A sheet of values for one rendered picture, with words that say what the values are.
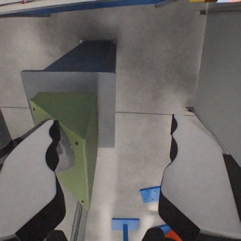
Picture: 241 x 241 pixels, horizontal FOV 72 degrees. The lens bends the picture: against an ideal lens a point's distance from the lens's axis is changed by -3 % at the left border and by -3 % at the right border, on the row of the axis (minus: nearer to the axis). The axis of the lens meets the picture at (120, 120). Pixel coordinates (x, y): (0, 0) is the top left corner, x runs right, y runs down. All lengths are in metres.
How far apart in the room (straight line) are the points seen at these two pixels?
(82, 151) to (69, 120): 0.09
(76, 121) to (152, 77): 1.28
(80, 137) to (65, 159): 0.08
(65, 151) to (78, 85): 0.24
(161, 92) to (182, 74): 0.25
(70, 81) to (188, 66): 1.29
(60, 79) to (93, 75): 0.11
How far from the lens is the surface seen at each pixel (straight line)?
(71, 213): 1.64
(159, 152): 2.13
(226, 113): 1.34
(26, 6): 0.74
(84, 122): 0.43
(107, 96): 0.59
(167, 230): 3.65
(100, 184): 2.50
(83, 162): 0.42
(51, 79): 0.60
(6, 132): 0.41
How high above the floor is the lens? 1.54
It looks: 59 degrees down
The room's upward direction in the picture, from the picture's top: 178 degrees clockwise
